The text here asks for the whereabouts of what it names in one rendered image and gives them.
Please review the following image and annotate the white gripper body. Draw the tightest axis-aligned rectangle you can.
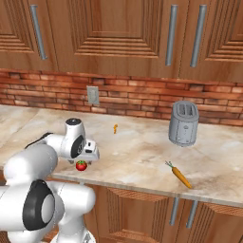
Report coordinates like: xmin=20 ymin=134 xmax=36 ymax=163
xmin=81 ymin=150 xmax=101 ymax=163

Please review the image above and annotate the red tomato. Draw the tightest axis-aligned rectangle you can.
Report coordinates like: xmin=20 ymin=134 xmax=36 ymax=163
xmin=75 ymin=159 xmax=88 ymax=172

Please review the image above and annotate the orange carrot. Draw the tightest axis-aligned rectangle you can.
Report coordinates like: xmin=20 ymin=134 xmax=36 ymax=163
xmin=164 ymin=159 xmax=194 ymax=190

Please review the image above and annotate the wooden base cupboard door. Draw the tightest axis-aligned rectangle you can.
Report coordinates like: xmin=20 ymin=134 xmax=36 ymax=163
xmin=83 ymin=183 xmax=192 ymax=243
xmin=185 ymin=200 xmax=243 ymax=243

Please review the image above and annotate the grey toaster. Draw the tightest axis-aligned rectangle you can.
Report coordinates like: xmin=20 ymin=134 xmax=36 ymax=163
xmin=167 ymin=100 xmax=200 ymax=148

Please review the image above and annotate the grey wall outlet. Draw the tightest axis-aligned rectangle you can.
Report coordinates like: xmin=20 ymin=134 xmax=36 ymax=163
xmin=86 ymin=84 xmax=101 ymax=106

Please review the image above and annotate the grey cupboard handle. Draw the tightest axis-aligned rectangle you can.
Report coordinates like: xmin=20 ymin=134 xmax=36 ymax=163
xmin=164 ymin=4 xmax=179 ymax=67
xmin=189 ymin=4 xmax=209 ymax=68
xmin=168 ymin=196 xmax=180 ymax=227
xmin=185 ymin=199 xmax=199 ymax=230
xmin=29 ymin=4 xmax=48 ymax=61

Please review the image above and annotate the wooden wall cupboard door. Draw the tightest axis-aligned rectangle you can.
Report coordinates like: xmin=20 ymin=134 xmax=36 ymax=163
xmin=178 ymin=0 xmax=243 ymax=84
xmin=47 ymin=0 xmax=192 ymax=80
xmin=0 ymin=0 xmax=60 ymax=72

